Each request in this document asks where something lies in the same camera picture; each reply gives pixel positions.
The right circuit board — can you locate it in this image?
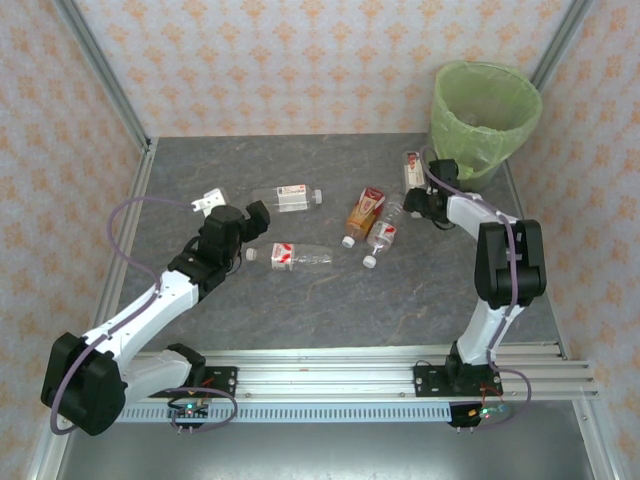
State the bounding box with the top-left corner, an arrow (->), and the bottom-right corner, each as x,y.
467,404 -> 511,422

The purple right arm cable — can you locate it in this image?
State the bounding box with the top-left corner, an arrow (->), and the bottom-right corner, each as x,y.
419,145 -> 533,432

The orange tea plastic bottle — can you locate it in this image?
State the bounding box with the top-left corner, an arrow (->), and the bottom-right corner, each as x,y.
341,187 -> 387,250

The black mounting plate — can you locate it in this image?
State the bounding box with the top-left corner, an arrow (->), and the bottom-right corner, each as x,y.
413,360 -> 505,400
189,366 -> 239,400

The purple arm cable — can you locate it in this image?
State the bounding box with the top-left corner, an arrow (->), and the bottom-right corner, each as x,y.
419,145 -> 533,432
49,196 -> 239,436

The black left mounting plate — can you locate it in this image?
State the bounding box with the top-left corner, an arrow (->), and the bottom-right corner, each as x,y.
189,366 -> 239,400

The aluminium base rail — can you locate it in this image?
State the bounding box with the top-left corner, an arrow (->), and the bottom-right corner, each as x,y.
127,343 -> 600,402

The green plastic bin liner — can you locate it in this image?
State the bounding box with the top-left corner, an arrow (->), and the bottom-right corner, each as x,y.
430,59 -> 545,181

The clear bottle red white label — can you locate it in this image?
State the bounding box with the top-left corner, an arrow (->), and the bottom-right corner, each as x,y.
244,242 -> 335,273

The aluminium corner post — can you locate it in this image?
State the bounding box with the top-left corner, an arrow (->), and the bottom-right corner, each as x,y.
528,0 -> 596,91
51,0 -> 154,154

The aluminium side frame rail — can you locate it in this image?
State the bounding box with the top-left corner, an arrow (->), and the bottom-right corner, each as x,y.
24,137 -> 160,480
502,159 -> 619,480

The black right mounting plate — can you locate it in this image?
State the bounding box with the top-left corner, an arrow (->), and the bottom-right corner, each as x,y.
413,360 -> 505,400

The left circuit board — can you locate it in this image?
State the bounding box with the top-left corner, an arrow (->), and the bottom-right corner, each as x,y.
167,401 -> 210,422

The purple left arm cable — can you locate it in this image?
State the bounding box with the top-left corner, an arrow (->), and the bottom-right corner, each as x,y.
49,196 -> 239,436

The circuit board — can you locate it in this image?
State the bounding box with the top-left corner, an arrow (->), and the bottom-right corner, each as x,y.
167,401 -> 210,422
467,404 -> 511,422

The clear bottle green cap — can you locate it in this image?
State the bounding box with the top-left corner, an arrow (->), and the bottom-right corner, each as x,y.
401,150 -> 430,219

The white slotted cable duct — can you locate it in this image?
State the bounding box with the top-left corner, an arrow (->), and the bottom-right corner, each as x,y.
119,403 -> 454,424

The translucent waste bin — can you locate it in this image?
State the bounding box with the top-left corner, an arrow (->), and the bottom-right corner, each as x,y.
425,59 -> 545,194

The grey metal panel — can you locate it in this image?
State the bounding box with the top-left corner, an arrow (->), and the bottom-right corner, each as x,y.
54,419 -> 601,480

